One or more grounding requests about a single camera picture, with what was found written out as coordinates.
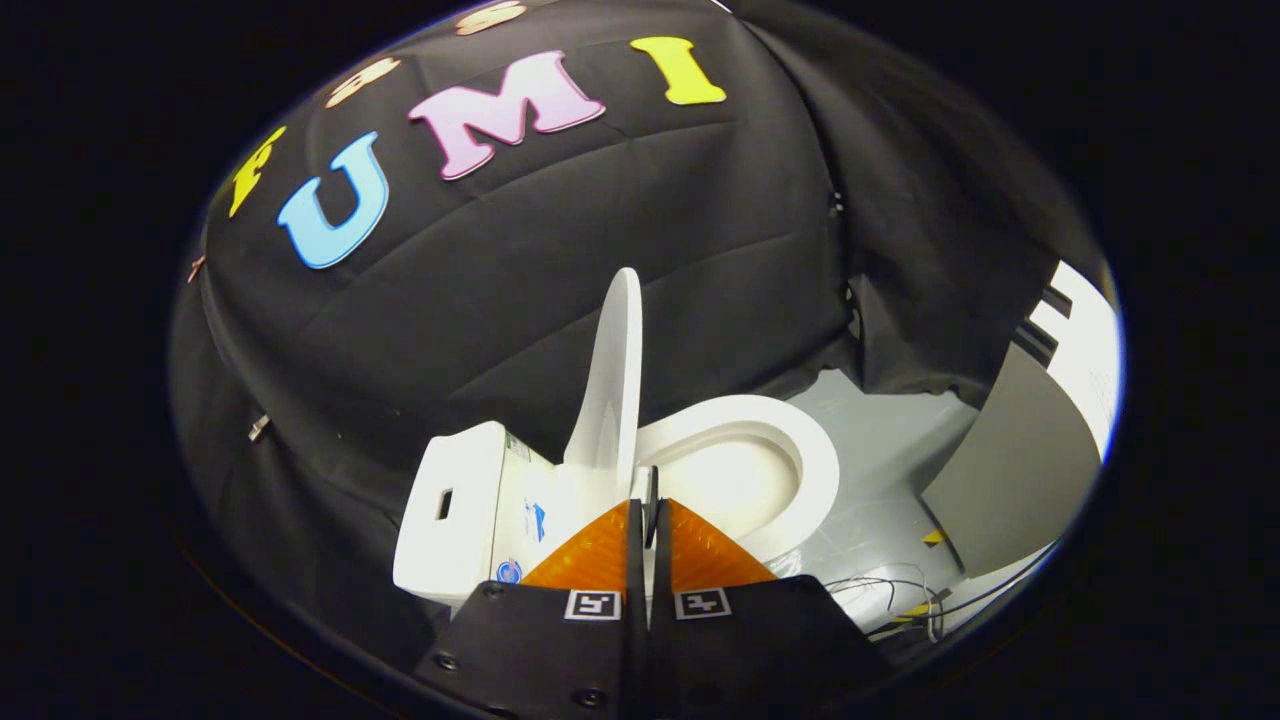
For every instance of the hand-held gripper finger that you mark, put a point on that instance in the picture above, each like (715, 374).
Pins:
(637, 600)
(660, 640)

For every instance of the copper metal clip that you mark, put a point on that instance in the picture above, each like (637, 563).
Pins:
(195, 268)

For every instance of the black backdrop cloth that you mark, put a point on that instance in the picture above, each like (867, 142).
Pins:
(600, 220)

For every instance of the yellow tape piece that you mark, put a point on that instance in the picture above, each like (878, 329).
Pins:
(934, 537)

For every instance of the grey flat panel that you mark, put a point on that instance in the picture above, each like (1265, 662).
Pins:
(1020, 470)

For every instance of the white panel with black bars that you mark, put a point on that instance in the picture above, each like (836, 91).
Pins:
(1090, 350)

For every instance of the white toilet bowl with seat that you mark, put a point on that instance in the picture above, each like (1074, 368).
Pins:
(815, 470)

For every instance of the silver metal clip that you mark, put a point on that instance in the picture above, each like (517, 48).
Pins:
(259, 428)

